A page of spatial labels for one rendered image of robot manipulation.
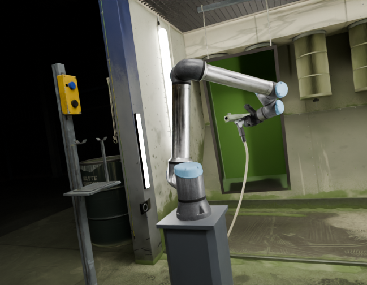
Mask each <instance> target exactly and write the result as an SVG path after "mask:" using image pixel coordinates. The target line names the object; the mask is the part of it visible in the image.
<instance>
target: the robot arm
mask: <svg viewBox="0 0 367 285"><path fill-rule="evenodd" d="M170 80H171V87H172V127H171V158H170V159H169V160H168V169H167V171H166V179H167V182H168V183H169V185H171V186H172V187H173V188H175V189H176V190H177V195H178V207H177V210H176V217H177V219H179V220H182V221H196V220H199V219H204V218H206V217H208V216H210V215H211V207H210V205H209V203H208V201H207V199H206V194H205V185H204V176H203V169H202V166H201V164H200V163H198V162H193V160H192V159H191V158H190V114H191V80H194V81H201V80H207V81H211V82H214V83H218V84H222V85H226V86H229V87H234V88H238V89H242V90H247V91H250V92H254V93H255V94H256V96H257V97H258V99H259V100H260V102H261V103H262V105H263V107H261V108H259V109H257V111H256V110H255V109H254V108H253V107H251V106H250V105H249V104H245V105H244V108H245V109H246V110H247V111H248V112H249V113H250V115H247V116H245V117H243V118H240V119H238V121H237V122H236V123H237V124H238V125H239V127H242V125H244V127H251V126H252V127H253V126H256V125H258V124H259V123H262V122H263V121H264V120H267V119H269V118H272V117H274V116H277V115H279V114H281V113H282V112H284V105H283V102H282V101H281V100H277V99H276V98H282V97H284V96H285V95H286V94H287V92H288V88H287V85H286V84H285V83H284V82H278V83H276V82H273V81H267V80H264V79H259V78H257V77H253V76H249V75H245V74H241V73H238V72H234V71H230V70H226V69H224V68H219V67H216V66H212V65H209V64H206V62H205V61H204V60H202V59H194V58H188V59H182V60H180V61H179V62H178V63H177V64H176V65H175V66H174V67H173V68H172V69H171V71H170Z"/></svg>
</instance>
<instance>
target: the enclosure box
mask: <svg viewBox="0 0 367 285"><path fill-rule="evenodd" d="M271 49H272V50H273V51H271ZM204 61H205V62H206V64H209V65H212V66H216V67H219V68H224V69H226V70H230V71H234V72H238V73H241V74H245V75H249V76H253V77H257V78H259V79H264V80H267V81H273V82H276V83H278V82H280V74H279V63H278V52H277V45H273V46H268V47H263V48H259V49H254V50H249V51H244V52H241V53H235V54H230V55H225V56H221V57H216V58H211V59H206V60H204ZM208 62H209V63H208ZM203 85H204V91H205V98H206V104H207V108H208V114H209V121H210V128H211V134H212V138H213V144H214V151H215V157H216V162H217V168H218V174H219V181H220V185H221V191H222V194H232V193H241V192H242V188H243V182H244V175H245V166H246V150H245V146H244V143H243V142H242V139H241V137H240V135H239V131H238V128H237V125H236V124H235V123H234V122H225V119H224V117H225V116H227V113H231V115H234V114H249V112H248V111H247V110H246V109H245V108H244V105H245V104H249V105H250V106H251V107H253V108H254V109H255V110H256V111H257V109H259V108H261V107H263V105H262V103H261V102H260V100H259V99H258V97H257V96H256V94H255V93H254V92H250V91H247V90H242V89H238V88H234V87H229V86H226V85H222V84H218V83H214V82H211V81H207V80H203ZM243 128H244V132H245V138H246V144H247V148H248V171H247V178H246V182H245V188H244V193H249V192H268V191H286V190H291V181H290V170H289V164H288V153H287V142H286V131H285V125H284V113H283V112H282V113H281V114H279V115H277V116H274V117H272V118H269V119H267V120H264V121H263V122H262V123H259V124H258V125H256V126H253V127H252V126H251V127H244V125H243Z"/></svg>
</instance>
